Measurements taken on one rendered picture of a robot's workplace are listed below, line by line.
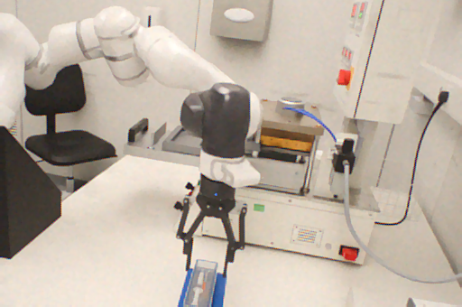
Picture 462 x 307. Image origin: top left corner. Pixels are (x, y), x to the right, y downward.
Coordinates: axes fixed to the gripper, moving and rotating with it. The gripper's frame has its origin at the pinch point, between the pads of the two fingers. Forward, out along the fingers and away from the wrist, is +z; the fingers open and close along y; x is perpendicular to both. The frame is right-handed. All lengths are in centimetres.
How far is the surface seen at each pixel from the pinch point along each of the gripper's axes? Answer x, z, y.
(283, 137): -34.8, -20.9, -14.2
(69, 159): -142, 38, 93
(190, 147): -35.0, -14.0, 11.0
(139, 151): -34.7, -10.7, 25.8
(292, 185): -27.6, -10.2, -18.3
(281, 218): -27.0, -0.3, -16.9
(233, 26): -173, -42, 13
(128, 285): 0.1, 10.2, 17.4
